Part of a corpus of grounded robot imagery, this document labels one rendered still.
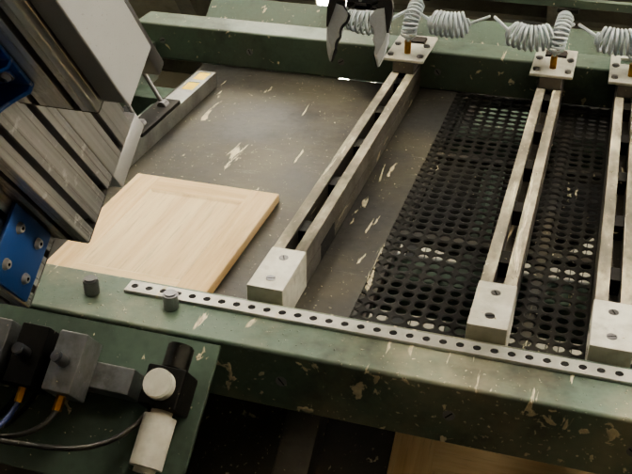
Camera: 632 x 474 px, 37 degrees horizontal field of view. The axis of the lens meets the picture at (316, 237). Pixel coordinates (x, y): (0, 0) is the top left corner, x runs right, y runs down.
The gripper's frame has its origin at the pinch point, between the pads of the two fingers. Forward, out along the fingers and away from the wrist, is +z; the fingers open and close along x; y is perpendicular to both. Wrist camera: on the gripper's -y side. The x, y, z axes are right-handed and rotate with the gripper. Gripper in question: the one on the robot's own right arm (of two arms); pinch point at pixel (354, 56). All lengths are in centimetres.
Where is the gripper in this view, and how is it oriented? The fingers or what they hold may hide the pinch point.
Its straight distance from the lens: 157.1
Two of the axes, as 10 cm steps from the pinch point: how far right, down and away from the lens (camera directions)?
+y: 2.7, -0.7, 9.6
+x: -9.6, -1.5, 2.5
